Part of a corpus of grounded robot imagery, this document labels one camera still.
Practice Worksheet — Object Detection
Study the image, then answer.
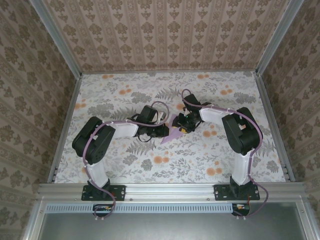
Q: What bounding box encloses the purple cloth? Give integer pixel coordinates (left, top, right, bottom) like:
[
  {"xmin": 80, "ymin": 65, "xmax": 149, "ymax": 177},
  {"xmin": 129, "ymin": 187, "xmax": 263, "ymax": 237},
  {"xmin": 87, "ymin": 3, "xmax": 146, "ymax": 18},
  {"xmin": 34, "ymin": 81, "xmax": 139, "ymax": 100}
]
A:
[{"xmin": 160, "ymin": 113, "xmax": 186, "ymax": 145}]

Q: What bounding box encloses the floral table cover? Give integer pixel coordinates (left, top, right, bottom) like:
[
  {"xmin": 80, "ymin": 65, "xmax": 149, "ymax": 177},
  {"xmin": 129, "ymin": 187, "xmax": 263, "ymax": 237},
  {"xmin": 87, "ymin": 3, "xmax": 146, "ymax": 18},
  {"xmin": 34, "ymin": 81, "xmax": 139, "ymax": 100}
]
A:
[{"xmin": 53, "ymin": 71, "xmax": 287, "ymax": 185}]

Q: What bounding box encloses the black connector box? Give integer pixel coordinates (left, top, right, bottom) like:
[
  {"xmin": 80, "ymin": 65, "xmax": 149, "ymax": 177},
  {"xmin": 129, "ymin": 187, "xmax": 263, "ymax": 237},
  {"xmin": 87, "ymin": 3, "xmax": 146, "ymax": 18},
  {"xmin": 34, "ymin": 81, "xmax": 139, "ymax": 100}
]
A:
[
  {"xmin": 92, "ymin": 203, "xmax": 114, "ymax": 218},
  {"xmin": 231, "ymin": 202, "xmax": 251, "ymax": 217}
]

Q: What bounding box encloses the grey metal panel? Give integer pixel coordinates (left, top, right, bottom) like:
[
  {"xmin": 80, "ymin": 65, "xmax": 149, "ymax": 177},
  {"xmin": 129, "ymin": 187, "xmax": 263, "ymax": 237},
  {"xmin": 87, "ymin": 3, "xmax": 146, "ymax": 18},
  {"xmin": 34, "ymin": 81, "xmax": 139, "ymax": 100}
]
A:
[{"xmin": 37, "ymin": 202, "xmax": 308, "ymax": 240}]

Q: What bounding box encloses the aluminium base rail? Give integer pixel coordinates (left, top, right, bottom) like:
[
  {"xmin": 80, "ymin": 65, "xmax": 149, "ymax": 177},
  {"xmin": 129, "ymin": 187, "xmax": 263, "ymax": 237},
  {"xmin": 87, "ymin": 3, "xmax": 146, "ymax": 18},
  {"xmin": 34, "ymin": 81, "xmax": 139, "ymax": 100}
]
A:
[{"xmin": 37, "ymin": 182, "xmax": 307, "ymax": 201}]

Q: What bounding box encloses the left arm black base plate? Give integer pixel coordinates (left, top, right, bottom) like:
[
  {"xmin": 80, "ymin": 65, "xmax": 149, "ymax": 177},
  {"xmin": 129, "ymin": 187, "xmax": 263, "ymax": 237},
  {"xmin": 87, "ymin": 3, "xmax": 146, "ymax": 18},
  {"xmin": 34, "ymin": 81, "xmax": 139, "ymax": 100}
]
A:
[{"xmin": 81, "ymin": 184, "xmax": 126, "ymax": 202}]

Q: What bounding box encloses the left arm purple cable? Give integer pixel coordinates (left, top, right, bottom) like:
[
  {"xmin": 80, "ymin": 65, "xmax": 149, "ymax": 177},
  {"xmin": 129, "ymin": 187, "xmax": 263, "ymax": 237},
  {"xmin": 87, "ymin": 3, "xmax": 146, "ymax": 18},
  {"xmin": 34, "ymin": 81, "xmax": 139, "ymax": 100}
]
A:
[{"xmin": 81, "ymin": 101, "xmax": 171, "ymax": 222}]

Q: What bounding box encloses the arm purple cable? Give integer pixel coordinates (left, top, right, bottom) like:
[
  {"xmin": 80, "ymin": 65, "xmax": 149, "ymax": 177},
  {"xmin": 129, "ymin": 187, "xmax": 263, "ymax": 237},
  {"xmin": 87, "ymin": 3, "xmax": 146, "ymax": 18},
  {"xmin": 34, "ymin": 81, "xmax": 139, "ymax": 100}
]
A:
[
  {"xmin": 181, "ymin": 89, "xmax": 270, "ymax": 221},
  {"xmin": 81, "ymin": 101, "xmax": 171, "ymax": 222}
]

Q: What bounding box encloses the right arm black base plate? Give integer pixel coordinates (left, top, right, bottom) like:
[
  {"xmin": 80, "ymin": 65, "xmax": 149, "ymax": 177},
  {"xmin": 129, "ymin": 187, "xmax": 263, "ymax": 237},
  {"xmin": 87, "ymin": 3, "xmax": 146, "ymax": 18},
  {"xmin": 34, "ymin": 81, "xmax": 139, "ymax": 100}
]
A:
[{"xmin": 214, "ymin": 183, "xmax": 261, "ymax": 202}]

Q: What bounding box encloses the grey slotted cable duct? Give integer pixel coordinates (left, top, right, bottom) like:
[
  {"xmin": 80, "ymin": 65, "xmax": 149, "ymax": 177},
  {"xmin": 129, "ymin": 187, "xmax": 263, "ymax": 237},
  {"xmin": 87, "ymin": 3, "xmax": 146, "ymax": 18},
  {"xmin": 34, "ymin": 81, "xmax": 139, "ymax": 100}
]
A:
[{"xmin": 46, "ymin": 203, "xmax": 235, "ymax": 214}]

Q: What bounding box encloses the aluminium side rail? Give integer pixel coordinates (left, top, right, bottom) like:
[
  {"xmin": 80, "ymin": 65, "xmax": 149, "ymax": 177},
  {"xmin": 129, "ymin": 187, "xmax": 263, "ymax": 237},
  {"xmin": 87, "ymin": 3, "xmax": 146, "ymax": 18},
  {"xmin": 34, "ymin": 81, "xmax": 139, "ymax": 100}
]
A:
[
  {"xmin": 46, "ymin": 74, "xmax": 83, "ymax": 183},
  {"xmin": 253, "ymin": 72, "xmax": 296, "ymax": 182}
]

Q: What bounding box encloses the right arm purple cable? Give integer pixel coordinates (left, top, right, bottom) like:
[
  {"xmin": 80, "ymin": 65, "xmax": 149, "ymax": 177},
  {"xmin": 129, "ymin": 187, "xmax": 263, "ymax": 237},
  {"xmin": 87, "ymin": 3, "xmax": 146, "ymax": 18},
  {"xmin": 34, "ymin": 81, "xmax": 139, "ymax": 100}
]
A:
[{"xmin": 181, "ymin": 89, "xmax": 270, "ymax": 221}]

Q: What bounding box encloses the aluminium frame post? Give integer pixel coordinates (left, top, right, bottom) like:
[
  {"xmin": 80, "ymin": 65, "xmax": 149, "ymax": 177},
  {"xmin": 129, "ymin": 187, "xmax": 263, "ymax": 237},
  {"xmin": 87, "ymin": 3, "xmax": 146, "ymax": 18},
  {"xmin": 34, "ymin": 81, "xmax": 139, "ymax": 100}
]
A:
[
  {"xmin": 254, "ymin": 0, "xmax": 305, "ymax": 76},
  {"xmin": 29, "ymin": 0, "xmax": 83, "ymax": 78}
]

